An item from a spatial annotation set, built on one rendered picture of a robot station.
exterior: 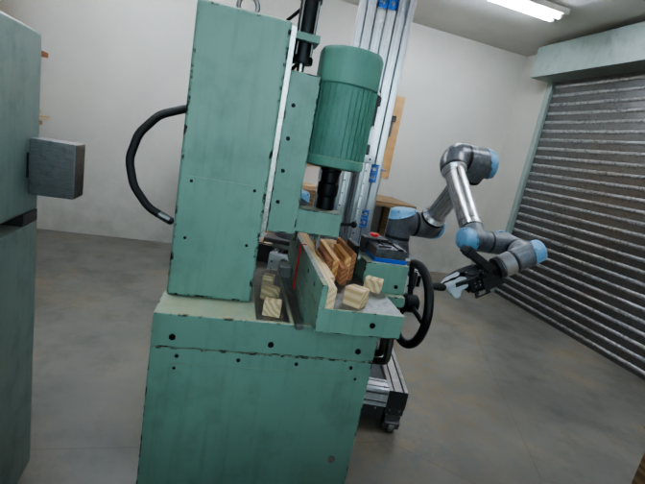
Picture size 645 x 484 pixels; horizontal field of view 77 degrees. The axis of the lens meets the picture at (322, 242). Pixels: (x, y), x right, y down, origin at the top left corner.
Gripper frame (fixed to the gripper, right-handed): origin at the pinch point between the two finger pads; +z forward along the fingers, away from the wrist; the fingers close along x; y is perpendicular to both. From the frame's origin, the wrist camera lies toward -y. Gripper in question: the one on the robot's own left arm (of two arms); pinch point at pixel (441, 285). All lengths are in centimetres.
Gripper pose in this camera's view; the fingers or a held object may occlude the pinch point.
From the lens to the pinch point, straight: 134.7
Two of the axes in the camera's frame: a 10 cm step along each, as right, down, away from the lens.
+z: -9.3, 3.7, -0.7
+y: 3.3, 8.9, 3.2
